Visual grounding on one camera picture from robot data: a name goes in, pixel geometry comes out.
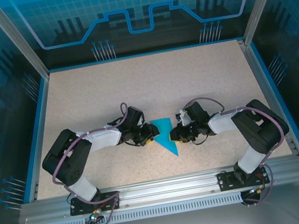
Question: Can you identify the blue paper sheet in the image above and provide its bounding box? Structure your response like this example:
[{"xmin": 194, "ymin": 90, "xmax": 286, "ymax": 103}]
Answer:
[{"xmin": 149, "ymin": 116, "xmax": 180, "ymax": 161}]

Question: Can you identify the blue table edge trim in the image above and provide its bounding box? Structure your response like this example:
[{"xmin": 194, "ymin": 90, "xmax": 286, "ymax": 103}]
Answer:
[
  {"xmin": 47, "ymin": 35, "xmax": 244, "ymax": 73},
  {"xmin": 248, "ymin": 35, "xmax": 299, "ymax": 163}
]

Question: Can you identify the aluminium mounting rail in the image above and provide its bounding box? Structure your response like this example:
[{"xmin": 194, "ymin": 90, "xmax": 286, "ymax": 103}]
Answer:
[{"xmin": 19, "ymin": 154, "xmax": 299, "ymax": 224}]

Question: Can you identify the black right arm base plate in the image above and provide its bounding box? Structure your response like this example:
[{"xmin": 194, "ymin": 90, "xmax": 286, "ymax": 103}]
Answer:
[{"xmin": 216, "ymin": 164, "xmax": 269, "ymax": 192}]

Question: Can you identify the slotted aluminium cable duct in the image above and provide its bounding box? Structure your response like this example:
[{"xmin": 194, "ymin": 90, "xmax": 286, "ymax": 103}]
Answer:
[{"xmin": 49, "ymin": 182, "xmax": 299, "ymax": 224}]

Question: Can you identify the aluminium side rail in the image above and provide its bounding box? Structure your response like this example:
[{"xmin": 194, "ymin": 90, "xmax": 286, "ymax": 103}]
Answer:
[{"xmin": 237, "ymin": 33, "xmax": 299, "ymax": 163}]

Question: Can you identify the cable connector with green light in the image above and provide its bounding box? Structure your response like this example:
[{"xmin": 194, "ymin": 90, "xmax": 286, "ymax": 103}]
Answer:
[
  {"xmin": 245, "ymin": 184, "xmax": 268, "ymax": 197},
  {"xmin": 86, "ymin": 208, "xmax": 104, "ymax": 224}
]

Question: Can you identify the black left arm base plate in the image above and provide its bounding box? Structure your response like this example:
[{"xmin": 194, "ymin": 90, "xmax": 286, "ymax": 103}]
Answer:
[{"xmin": 67, "ymin": 190, "xmax": 122, "ymax": 217}]

